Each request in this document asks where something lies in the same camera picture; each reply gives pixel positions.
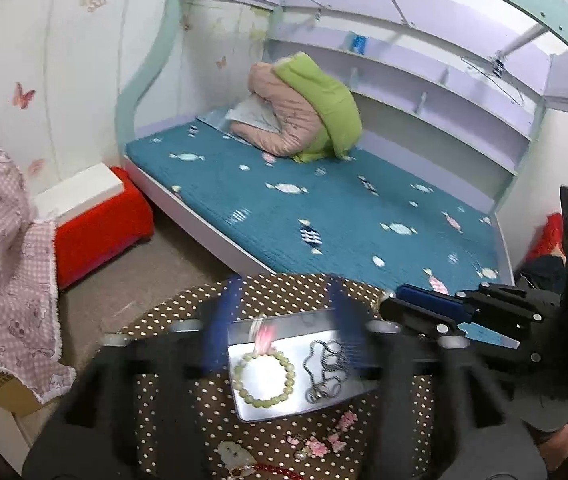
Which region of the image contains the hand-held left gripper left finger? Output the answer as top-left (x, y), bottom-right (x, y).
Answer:
top-left (21, 276), bottom-right (245, 480)

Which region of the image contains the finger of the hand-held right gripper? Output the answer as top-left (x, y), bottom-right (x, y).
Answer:
top-left (396, 281), bottom-right (562, 322)
top-left (380, 297), bottom-right (559, 363)

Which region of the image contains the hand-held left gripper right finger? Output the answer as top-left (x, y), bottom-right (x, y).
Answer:
top-left (329, 276), bottom-right (548, 480)

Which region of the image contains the silver metal tin box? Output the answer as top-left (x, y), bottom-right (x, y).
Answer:
top-left (226, 308), bottom-right (382, 423)

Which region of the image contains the silver chain necklace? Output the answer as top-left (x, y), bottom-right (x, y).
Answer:
top-left (304, 340), bottom-right (352, 405)

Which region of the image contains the green bead bracelet pink tassel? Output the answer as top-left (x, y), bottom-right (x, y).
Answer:
top-left (233, 315), bottom-right (295, 408)

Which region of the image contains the pink flower hair ornament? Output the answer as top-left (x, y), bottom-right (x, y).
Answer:
top-left (286, 410), bottom-right (359, 461)

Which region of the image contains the white jade pendant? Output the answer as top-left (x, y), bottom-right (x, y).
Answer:
top-left (216, 440), bottom-right (257, 473)

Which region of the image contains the red bead bracelet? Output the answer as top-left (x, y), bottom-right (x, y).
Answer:
top-left (229, 462), bottom-right (305, 480)

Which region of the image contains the red cloth item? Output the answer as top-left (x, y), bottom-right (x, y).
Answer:
top-left (531, 212), bottom-right (565, 262)

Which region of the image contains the brown polka dot tablecloth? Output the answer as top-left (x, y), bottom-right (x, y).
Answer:
top-left (114, 272), bottom-right (464, 480)

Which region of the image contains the teal candy print mattress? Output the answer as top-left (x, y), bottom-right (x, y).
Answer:
top-left (125, 122), bottom-right (502, 296)

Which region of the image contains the red stool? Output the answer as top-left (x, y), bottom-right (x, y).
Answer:
top-left (54, 166), bottom-right (155, 291)

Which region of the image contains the white box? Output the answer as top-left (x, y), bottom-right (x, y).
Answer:
top-left (29, 162), bottom-right (126, 222)

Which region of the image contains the pale blue pillow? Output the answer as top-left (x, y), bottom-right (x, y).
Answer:
top-left (196, 95), bottom-right (285, 142)

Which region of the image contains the pink quilted blanket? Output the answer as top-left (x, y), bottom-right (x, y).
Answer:
top-left (229, 62), bottom-right (325, 157)

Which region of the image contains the lilac white bed shelf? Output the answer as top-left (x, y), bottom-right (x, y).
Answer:
top-left (264, 7), bottom-right (550, 177)

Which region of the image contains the wire clothes hanger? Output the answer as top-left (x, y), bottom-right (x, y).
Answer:
top-left (461, 52), bottom-right (528, 108)

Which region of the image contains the teal bunk bed frame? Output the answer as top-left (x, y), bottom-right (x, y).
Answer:
top-left (114, 0), bottom-right (568, 292)

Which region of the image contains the pink butterfly wall sticker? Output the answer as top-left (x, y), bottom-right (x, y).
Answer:
top-left (12, 82), bottom-right (37, 110)

